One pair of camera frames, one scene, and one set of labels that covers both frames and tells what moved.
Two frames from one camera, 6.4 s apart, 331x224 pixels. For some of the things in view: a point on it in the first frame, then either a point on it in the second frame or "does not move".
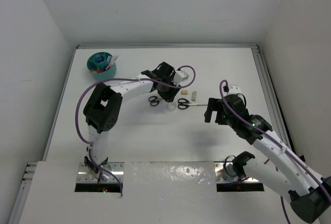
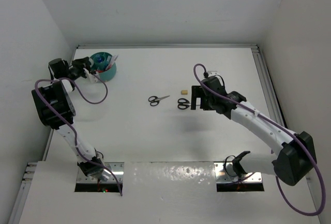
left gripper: x=169 y=96 to x=81 y=63
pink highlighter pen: x=111 y=62 does not move
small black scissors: x=154 y=100 does not move
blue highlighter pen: x=108 y=61 does not move
